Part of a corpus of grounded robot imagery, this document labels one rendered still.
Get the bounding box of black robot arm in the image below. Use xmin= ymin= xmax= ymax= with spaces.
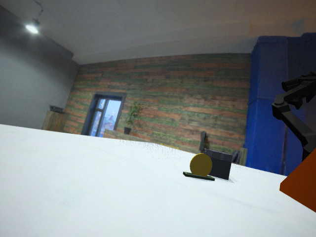
xmin=272 ymin=71 xmax=316 ymax=161

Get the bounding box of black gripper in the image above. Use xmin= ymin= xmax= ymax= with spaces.
xmin=288 ymin=92 xmax=316 ymax=110

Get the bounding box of dark green flat bar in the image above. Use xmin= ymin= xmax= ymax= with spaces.
xmin=183 ymin=172 xmax=215 ymax=181

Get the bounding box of gold coin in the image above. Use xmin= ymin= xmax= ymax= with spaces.
xmin=190 ymin=153 xmax=212 ymax=177

